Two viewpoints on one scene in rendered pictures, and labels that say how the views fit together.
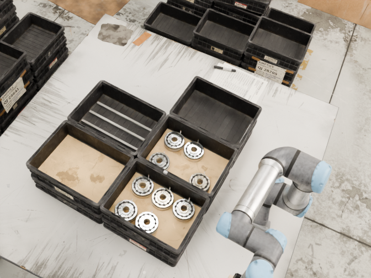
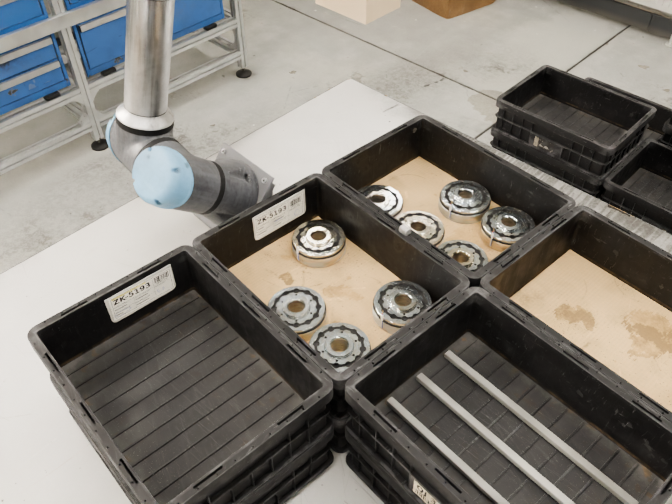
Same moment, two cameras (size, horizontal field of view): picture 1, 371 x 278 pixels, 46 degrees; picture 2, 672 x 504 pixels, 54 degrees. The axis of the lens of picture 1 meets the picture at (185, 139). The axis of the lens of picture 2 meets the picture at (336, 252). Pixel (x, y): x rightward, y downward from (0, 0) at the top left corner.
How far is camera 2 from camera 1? 2.02 m
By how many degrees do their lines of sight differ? 75
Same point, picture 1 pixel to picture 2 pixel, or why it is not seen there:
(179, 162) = (345, 303)
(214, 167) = (261, 273)
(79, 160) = (628, 371)
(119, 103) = not seen: outside the picture
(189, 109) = not seen: hidden behind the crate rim
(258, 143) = not seen: hidden behind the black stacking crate
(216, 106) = (141, 446)
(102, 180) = (559, 308)
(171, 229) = (413, 190)
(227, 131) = (163, 355)
